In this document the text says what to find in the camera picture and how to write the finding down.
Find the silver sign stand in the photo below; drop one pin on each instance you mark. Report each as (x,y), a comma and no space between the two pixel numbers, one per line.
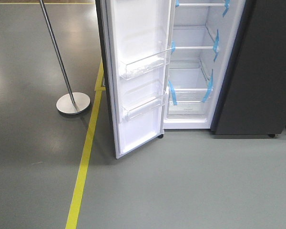
(72,103)

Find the dark grey fridge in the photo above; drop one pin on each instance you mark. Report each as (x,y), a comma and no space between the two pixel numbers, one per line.
(227,73)

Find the upper clear door bin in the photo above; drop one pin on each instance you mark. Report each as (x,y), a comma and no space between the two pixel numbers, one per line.
(144,65)

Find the fridge door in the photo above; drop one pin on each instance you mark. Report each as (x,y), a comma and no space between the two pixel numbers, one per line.
(130,30)

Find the lower clear door bin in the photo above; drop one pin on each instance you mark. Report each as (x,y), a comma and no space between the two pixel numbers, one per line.
(137,105)

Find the clear door bin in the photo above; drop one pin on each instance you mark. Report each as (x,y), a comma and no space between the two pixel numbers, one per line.
(144,65)
(137,105)

